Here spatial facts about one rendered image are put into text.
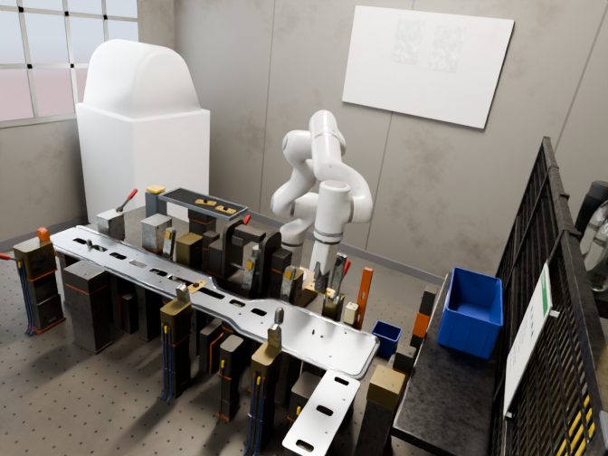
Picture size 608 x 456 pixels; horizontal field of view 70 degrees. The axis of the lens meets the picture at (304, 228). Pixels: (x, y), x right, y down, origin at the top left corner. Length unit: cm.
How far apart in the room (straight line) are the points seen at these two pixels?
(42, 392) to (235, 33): 344
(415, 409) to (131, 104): 294
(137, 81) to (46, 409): 246
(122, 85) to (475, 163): 271
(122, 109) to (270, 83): 133
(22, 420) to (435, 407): 123
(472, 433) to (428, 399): 13
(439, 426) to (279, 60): 343
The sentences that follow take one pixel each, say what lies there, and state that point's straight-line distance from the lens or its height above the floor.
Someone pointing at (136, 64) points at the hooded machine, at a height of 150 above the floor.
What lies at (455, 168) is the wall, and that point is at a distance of 359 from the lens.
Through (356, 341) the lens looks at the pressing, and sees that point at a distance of 143.
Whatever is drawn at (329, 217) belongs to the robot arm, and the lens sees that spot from 117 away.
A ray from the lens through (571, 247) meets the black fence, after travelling 101.
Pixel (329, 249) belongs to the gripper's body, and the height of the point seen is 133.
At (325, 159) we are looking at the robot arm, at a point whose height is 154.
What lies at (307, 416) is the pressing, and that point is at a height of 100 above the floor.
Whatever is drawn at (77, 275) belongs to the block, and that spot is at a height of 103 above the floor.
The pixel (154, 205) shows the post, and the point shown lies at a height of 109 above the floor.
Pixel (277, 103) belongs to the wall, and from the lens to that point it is 414.
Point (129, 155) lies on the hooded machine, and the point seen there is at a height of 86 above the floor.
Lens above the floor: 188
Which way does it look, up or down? 25 degrees down
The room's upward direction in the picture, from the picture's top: 7 degrees clockwise
